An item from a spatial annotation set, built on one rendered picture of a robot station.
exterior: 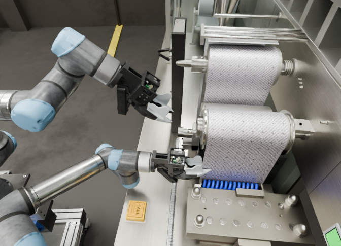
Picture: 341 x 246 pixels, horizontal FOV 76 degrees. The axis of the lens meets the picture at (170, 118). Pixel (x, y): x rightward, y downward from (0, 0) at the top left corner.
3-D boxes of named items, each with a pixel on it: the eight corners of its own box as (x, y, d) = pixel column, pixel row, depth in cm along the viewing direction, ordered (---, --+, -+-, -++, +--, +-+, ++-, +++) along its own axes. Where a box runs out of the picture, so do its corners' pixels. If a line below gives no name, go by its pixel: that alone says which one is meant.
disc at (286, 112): (269, 130, 81) (283, 100, 71) (270, 130, 81) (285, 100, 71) (280, 164, 71) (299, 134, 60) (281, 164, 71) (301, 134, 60)
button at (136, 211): (130, 202, 90) (129, 200, 88) (146, 204, 89) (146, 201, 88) (126, 220, 85) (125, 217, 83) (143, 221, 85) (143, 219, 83)
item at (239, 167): (199, 178, 84) (205, 149, 71) (262, 183, 83) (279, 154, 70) (199, 179, 84) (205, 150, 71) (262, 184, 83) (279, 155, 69)
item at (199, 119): (197, 111, 71) (197, 133, 67) (203, 111, 70) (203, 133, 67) (196, 120, 77) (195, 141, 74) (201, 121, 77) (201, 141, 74)
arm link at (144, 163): (139, 176, 79) (143, 157, 85) (151, 177, 79) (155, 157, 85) (137, 164, 74) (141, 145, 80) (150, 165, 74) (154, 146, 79)
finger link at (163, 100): (182, 105, 66) (158, 91, 62) (170, 114, 70) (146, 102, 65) (181, 97, 68) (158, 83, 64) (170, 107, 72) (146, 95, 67)
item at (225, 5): (201, 78, 152) (212, -15, 112) (222, 79, 152) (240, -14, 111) (202, 90, 143) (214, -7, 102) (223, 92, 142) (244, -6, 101)
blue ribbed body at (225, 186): (201, 181, 85) (202, 177, 82) (258, 186, 83) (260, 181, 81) (201, 190, 82) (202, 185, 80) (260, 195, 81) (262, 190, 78)
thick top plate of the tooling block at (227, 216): (186, 194, 85) (188, 186, 81) (292, 202, 83) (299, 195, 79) (185, 238, 74) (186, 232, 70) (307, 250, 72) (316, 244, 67)
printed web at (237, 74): (197, 126, 120) (208, 36, 84) (240, 129, 118) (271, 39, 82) (197, 193, 92) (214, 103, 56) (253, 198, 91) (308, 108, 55)
